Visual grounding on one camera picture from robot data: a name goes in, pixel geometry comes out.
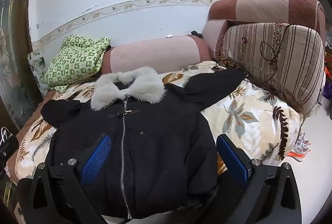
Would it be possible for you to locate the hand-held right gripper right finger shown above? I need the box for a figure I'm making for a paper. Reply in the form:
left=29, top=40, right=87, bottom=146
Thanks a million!
left=216, top=134, right=303, bottom=224

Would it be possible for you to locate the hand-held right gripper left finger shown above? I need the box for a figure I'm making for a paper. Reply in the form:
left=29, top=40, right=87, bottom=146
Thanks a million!
left=24, top=133, right=112, bottom=224

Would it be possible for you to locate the black jacket with fur collar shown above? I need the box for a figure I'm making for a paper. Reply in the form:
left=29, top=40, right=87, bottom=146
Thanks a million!
left=40, top=67, right=249, bottom=220

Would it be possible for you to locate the leaf print blanket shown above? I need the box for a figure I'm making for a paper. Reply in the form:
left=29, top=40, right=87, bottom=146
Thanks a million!
left=14, top=61, right=304, bottom=180

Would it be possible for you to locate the white and orange sneaker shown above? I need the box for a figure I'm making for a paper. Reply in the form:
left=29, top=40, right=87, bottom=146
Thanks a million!
left=287, top=133, right=312, bottom=162

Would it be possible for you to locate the patterned glass door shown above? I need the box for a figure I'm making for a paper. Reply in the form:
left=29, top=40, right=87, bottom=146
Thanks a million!
left=0, top=0, right=44, bottom=131

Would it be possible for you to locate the green printed plastic package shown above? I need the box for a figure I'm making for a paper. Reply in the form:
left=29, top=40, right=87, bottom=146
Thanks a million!
left=27, top=49, right=50, bottom=90

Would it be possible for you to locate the green patterned quilt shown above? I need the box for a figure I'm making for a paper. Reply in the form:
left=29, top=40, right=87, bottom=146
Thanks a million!
left=41, top=35, right=112, bottom=92

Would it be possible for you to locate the striped floral cushion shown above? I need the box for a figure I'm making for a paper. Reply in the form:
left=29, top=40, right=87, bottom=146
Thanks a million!
left=220, top=22, right=327, bottom=117

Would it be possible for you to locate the pink and brown sofa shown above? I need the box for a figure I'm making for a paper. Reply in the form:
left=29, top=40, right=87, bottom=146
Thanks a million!
left=101, top=0, right=326, bottom=77

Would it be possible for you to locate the black cable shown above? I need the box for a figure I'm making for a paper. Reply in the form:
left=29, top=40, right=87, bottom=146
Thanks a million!
left=259, top=23, right=296, bottom=84

